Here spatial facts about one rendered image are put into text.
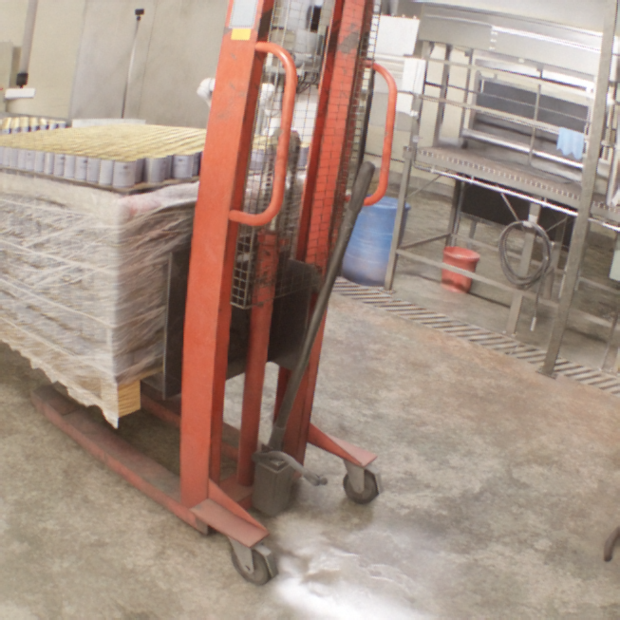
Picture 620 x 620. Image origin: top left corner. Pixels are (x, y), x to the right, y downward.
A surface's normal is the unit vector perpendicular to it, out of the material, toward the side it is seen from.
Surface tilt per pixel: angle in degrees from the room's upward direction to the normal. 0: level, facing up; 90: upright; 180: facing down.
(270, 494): 90
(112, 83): 90
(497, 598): 0
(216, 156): 90
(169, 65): 90
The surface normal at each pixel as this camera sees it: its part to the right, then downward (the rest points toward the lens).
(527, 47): -0.55, 0.22
